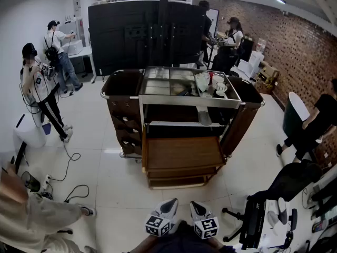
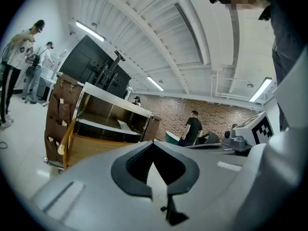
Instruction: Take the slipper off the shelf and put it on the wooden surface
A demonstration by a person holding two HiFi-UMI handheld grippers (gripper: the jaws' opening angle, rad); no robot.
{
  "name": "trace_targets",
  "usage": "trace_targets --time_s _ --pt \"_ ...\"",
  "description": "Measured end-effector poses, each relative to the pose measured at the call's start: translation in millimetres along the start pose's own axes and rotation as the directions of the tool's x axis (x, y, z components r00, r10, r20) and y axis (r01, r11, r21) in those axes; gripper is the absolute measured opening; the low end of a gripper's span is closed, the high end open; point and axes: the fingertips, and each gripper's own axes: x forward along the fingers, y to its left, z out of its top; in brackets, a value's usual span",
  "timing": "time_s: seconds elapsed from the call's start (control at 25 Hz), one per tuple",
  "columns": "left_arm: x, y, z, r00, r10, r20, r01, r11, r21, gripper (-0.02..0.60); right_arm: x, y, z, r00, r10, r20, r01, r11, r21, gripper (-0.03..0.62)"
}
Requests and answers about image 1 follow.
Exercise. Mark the black office chair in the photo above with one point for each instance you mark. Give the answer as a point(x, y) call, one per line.
point(292, 180)

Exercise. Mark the black partition screen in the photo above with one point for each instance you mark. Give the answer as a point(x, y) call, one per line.
point(118, 35)

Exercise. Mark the white power strip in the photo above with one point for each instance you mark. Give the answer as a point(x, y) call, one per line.
point(46, 182)

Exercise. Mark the white cup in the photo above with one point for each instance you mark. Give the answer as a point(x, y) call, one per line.
point(221, 87)
point(217, 79)

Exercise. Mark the person's left forearm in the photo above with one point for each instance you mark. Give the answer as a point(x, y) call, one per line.
point(142, 244)

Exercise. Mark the white carton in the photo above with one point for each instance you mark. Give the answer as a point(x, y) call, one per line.
point(247, 67)

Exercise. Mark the whiteboard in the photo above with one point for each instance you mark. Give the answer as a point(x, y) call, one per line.
point(214, 20)

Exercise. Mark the brown wooden surface stand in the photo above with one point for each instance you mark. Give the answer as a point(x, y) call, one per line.
point(181, 151)

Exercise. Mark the white desk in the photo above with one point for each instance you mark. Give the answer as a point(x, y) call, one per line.
point(83, 54)

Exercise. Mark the metal housekeeping cart shelf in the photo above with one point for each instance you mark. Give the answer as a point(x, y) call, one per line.
point(189, 99)

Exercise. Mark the green tub with white rim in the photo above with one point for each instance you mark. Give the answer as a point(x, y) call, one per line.
point(292, 115)

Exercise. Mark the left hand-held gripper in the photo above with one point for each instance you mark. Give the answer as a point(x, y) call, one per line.
point(163, 212)

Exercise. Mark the person's right forearm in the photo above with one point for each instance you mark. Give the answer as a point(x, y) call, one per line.
point(217, 244)

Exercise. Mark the plain brown cart bag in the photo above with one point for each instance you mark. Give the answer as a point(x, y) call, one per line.
point(237, 120)

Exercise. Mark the brown cart bag with pockets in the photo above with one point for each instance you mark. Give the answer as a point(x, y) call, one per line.
point(123, 120)

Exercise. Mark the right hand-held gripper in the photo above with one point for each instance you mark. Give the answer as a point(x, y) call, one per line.
point(202, 216)

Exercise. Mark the white folded towels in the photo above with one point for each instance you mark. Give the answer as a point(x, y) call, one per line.
point(202, 82)

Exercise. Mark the grey slipper with white sole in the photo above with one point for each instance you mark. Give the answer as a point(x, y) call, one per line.
point(283, 211)

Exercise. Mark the person's dark clothing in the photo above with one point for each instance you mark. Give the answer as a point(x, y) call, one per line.
point(184, 240)

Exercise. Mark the cardboard box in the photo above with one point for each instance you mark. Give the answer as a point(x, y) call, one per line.
point(268, 75)

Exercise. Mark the white round stool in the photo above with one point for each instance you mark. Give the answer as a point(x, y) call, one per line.
point(29, 133)

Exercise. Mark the white printed box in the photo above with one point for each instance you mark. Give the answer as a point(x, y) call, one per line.
point(273, 233)

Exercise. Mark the black mesh bin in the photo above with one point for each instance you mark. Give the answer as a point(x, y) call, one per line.
point(31, 182)

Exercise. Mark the white cabinet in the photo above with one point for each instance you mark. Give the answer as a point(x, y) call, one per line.
point(79, 30)

